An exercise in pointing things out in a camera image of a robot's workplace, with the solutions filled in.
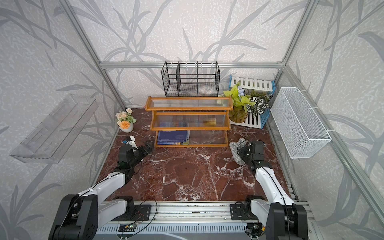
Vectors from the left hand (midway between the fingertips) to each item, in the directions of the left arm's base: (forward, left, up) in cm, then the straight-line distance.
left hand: (150, 143), depth 87 cm
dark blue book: (+10, -11, -7) cm, 16 cm away
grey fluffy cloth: (-2, -50, 0) cm, 50 cm away
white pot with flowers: (+18, +21, -1) cm, 27 cm away
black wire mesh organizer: (+44, -22, +14) cm, 52 cm away
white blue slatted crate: (+34, -63, +17) cm, 73 cm away
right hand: (-2, -52, -2) cm, 52 cm away
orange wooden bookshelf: (+29, -35, -11) cm, 47 cm away
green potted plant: (+21, -57, +15) cm, 62 cm away
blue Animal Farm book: (+5, -12, -8) cm, 15 cm away
